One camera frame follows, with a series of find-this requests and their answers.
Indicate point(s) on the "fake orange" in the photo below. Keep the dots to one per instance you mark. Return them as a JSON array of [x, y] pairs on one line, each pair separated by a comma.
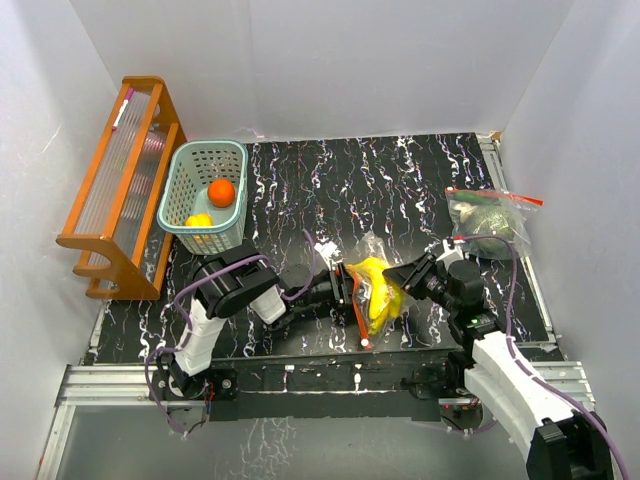
[[221, 193]]

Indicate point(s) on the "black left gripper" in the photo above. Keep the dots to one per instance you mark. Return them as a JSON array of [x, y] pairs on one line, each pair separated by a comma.
[[341, 287]]

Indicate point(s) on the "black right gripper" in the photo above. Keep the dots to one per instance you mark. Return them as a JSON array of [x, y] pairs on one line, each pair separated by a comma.
[[411, 275]]

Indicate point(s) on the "fake banana bunch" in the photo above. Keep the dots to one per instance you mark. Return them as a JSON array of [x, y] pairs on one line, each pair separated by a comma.
[[376, 301]]

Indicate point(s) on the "teal plastic basket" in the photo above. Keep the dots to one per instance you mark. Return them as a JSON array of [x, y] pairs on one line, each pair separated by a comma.
[[194, 166]]

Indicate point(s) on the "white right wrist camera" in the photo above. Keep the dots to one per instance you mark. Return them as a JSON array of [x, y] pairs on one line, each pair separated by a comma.
[[452, 252]]

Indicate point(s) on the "fake yellow bell pepper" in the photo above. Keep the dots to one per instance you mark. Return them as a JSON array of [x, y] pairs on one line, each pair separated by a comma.
[[201, 220]]

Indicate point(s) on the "clear zip bag with fruit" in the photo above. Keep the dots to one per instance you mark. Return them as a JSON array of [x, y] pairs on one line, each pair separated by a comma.
[[372, 245]]

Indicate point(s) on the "orange wooden rack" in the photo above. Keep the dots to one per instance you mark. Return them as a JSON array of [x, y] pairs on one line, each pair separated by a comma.
[[123, 252]]

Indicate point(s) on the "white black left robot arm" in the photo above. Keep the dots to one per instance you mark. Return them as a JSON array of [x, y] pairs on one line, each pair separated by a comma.
[[226, 283]]

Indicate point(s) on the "clear zip bag with vegetables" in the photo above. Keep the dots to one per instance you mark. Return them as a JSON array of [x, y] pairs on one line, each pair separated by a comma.
[[480, 215]]

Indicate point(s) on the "pink white marker pen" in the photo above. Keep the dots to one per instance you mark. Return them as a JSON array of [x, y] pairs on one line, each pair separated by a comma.
[[122, 108]]

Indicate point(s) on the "aluminium frame rail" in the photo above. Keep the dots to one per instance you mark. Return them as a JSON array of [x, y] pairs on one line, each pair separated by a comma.
[[356, 386]]

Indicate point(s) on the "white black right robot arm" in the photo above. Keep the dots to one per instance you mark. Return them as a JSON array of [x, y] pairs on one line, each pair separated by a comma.
[[505, 360]]

